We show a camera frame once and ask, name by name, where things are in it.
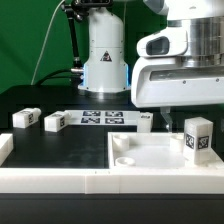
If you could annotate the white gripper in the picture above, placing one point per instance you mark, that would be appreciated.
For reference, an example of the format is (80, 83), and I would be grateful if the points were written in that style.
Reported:
(162, 82)

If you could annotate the white square tabletop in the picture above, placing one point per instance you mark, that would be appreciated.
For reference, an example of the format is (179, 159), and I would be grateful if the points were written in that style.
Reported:
(152, 151)

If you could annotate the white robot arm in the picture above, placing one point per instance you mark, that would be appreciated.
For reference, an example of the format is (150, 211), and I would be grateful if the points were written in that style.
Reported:
(105, 71)

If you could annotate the white marker tag sheet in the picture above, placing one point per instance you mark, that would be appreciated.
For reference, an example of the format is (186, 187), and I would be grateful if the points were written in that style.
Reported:
(100, 117)

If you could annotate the white U-shaped obstacle fence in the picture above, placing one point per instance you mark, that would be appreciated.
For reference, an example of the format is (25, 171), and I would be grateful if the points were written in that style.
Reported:
(112, 181)

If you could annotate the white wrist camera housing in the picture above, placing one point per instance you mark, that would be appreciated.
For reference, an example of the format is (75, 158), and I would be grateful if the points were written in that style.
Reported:
(171, 41)

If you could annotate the black camera stand pole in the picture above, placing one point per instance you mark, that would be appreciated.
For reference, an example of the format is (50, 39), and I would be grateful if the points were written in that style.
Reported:
(77, 68)

